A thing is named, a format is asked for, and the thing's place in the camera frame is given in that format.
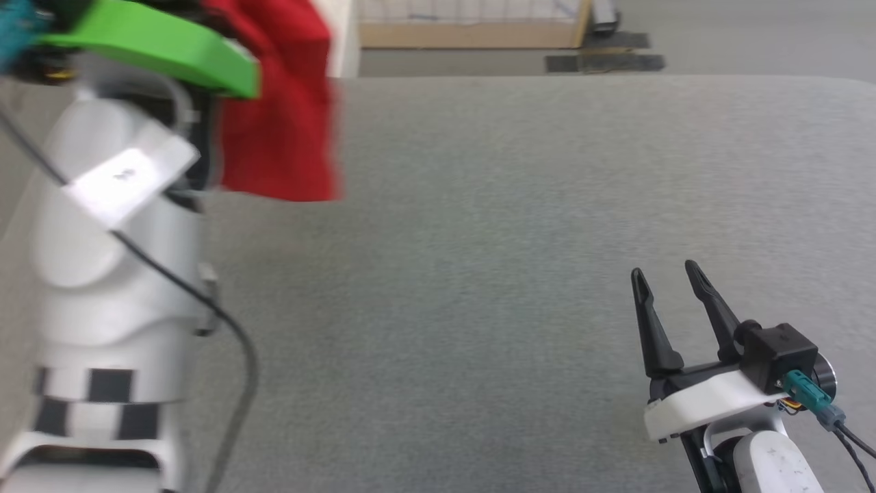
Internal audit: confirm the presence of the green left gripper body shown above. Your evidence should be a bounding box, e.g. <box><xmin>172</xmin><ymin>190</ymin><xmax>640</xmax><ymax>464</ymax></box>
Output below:
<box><xmin>33</xmin><ymin>0</ymin><xmax>261</xmax><ymax>100</ymax></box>

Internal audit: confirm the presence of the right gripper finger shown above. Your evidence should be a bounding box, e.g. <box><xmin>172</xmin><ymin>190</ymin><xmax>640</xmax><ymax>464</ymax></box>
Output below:
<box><xmin>630</xmin><ymin>268</ymin><xmax>684</xmax><ymax>379</ymax></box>
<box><xmin>684</xmin><ymin>260</ymin><xmax>744</xmax><ymax>364</ymax></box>

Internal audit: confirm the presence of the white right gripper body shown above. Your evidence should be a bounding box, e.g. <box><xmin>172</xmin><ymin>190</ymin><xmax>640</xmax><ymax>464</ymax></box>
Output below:
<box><xmin>643</xmin><ymin>362</ymin><xmax>789</xmax><ymax>444</ymax></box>

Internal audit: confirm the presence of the red garment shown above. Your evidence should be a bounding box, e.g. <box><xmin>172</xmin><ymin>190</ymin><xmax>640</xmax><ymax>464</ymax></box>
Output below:
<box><xmin>202</xmin><ymin>0</ymin><xmax>343</xmax><ymax>203</ymax></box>

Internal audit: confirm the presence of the white box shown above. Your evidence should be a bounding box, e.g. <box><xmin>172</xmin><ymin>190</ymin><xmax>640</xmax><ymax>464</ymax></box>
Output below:
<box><xmin>313</xmin><ymin>0</ymin><xmax>362</xmax><ymax>79</ymax></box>

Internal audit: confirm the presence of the long black floor mat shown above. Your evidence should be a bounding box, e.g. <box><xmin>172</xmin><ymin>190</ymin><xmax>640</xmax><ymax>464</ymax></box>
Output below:
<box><xmin>545</xmin><ymin>53</ymin><xmax>667</xmax><ymax>73</ymax></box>

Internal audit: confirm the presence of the small black floor mat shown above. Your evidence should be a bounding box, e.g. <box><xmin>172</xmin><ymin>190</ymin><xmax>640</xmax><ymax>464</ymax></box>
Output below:
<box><xmin>580</xmin><ymin>30</ymin><xmax>651</xmax><ymax>51</ymax></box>

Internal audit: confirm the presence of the wood-framed lemon print panel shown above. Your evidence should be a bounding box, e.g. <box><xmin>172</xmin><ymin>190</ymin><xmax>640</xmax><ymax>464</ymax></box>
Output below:
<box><xmin>359</xmin><ymin>0</ymin><xmax>593</xmax><ymax>50</ymax></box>

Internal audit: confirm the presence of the grey stand leg with caster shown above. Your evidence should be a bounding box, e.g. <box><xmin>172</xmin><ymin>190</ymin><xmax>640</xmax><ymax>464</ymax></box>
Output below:
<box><xmin>591</xmin><ymin>0</ymin><xmax>622</xmax><ymax>35</ymax></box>

